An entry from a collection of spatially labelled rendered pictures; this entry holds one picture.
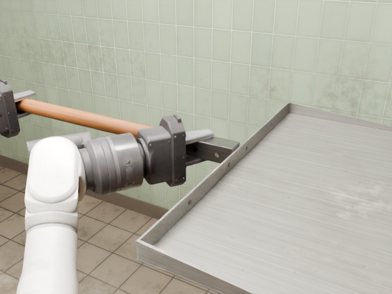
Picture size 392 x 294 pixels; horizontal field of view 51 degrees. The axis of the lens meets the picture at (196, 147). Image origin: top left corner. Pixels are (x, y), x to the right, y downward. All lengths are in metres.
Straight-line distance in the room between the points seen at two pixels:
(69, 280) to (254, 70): 1.56
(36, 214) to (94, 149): 0.13
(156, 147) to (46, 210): 0.19
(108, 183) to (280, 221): 0.25
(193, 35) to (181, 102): 0.36
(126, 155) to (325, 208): 0.29
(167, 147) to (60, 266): 0.24
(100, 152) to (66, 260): 0.16
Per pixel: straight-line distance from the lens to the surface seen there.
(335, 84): 1.87
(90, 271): 2.33
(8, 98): 0.94
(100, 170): 0.61
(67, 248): 0.56
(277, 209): 0.57
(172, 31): 2.12
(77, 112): 0.85
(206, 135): 0.69
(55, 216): 0.57
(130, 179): 0.63
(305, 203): 0.60
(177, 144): 0.65
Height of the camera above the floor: 1.52
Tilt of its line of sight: 25 degrees down
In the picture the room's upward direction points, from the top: straight up
